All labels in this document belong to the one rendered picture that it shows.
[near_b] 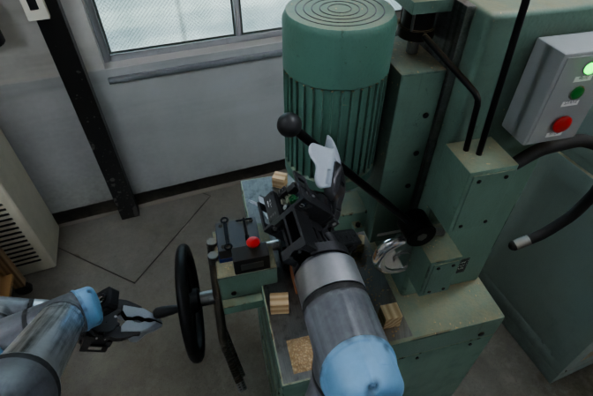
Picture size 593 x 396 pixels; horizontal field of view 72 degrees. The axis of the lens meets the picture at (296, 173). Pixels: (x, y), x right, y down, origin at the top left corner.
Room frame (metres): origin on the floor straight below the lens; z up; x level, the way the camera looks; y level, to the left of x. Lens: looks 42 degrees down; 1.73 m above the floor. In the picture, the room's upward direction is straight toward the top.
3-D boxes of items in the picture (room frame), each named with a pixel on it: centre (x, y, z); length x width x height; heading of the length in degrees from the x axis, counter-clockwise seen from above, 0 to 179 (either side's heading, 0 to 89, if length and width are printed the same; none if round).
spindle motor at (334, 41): (0.62, -0.07, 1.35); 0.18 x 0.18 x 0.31
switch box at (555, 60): (0.56, -0.41, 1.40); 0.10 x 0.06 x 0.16; 104
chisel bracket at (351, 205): (0.63, -0.08, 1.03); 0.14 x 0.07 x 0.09; 104
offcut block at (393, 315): (0.50, -0.22, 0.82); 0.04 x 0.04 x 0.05; 13
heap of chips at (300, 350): (0.38, -0.04, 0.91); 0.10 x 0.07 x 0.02; 104
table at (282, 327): (0.61, 0.04, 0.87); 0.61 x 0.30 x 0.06; 14
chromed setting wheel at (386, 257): (0.53, -0.22, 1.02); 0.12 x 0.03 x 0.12; 104
